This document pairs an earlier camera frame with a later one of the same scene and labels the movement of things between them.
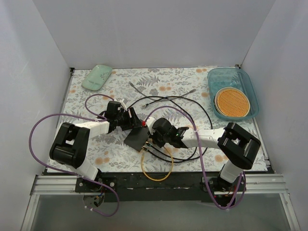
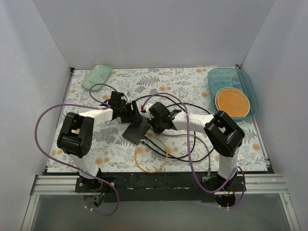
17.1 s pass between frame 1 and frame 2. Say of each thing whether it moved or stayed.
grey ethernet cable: moved
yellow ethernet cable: moved
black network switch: moved
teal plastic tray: stayed
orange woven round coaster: stayed
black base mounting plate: stayed
